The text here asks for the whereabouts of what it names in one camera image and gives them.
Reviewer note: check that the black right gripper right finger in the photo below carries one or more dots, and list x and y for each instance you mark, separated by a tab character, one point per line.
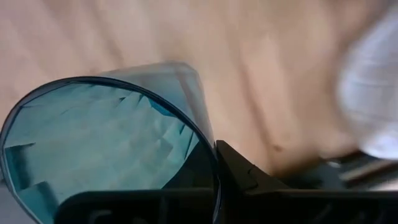
280	208

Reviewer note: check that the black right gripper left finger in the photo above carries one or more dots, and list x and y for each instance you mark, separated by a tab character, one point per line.
140	208

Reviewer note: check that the teal translucent tumbler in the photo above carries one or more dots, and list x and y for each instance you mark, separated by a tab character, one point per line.
93	140

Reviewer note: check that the white plaid cloth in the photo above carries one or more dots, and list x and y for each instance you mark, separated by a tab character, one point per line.
373	93

